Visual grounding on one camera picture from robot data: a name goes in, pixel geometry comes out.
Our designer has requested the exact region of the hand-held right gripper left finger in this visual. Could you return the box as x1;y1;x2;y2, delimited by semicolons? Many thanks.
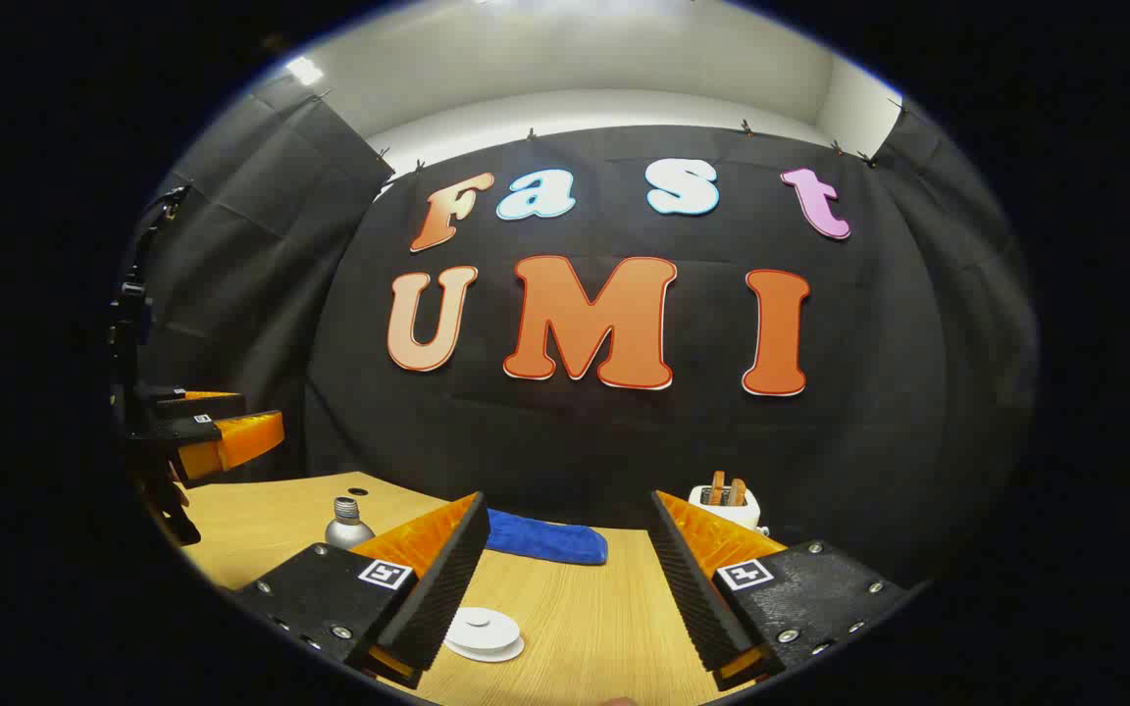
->
231;490;492;690

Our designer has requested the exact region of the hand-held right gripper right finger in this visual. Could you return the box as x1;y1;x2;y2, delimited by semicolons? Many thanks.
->
648;488;909;692

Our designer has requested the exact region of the white teacup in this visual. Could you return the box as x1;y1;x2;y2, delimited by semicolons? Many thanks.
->
444;632;527;663

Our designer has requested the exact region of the silver water bottle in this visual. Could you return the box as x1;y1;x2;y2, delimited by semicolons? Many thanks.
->
325;496;377;548

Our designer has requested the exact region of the white toaster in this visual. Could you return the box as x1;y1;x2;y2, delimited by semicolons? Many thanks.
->
688;483;762;536

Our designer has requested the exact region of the blue towel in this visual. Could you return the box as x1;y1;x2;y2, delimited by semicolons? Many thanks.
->
485;508;610;566

